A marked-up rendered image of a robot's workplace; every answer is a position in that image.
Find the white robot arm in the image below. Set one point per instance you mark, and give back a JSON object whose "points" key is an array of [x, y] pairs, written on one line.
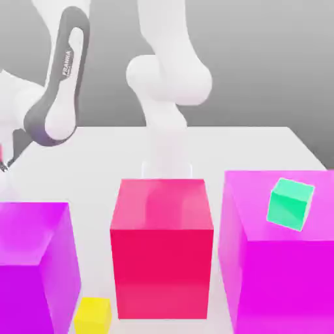
{"points": [[169, 75]]}

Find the small green cube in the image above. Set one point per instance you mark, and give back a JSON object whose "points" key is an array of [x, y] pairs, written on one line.
{"points": [[288, 206]]}

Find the small yellow cube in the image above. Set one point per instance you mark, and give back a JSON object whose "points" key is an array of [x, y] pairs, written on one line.
{"points": [[91, 317]]}

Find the large red box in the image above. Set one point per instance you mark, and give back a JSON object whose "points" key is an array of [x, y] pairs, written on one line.
{"points": [[161, 255]]}

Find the large magenta box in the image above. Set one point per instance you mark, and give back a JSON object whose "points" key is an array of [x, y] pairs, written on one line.
{"points": [[281, 281]]}

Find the large purple box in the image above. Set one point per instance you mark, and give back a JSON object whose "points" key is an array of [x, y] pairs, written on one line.
{"points": [[23, 261]]}

